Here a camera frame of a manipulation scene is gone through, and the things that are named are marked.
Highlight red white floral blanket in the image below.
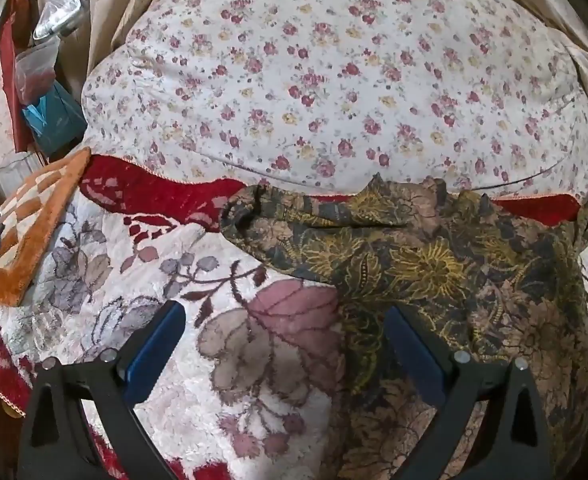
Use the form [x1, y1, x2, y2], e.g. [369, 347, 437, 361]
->
[0, 147, 588, 480]

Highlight beige curtain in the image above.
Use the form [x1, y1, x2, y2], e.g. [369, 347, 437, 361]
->
[36, 0, 196, 107]

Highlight orange checkered mat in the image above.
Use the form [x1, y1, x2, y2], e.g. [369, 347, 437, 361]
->
[0, 147, 93, 308]

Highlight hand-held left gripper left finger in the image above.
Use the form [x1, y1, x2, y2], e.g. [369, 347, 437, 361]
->
[16, 301, 188, 480]

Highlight clear plastic container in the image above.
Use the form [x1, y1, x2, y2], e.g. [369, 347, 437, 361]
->
[0, 152, 46, 202]

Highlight clear plastic bag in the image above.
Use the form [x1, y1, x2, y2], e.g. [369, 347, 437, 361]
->
[33, 0, 91, 42]

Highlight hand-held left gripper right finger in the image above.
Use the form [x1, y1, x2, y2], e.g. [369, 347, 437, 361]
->
[383, 305, 556, 480]

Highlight red hanging cloth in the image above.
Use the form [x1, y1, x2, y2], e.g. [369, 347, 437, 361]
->
[0, 0, 34, 155]

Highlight brown yellow floral garment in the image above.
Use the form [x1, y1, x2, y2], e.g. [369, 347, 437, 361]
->
[221, 172, 588, 480]

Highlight plastic bag with red contents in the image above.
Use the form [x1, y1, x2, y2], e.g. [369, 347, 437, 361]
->
[14, 37, 61, 105]

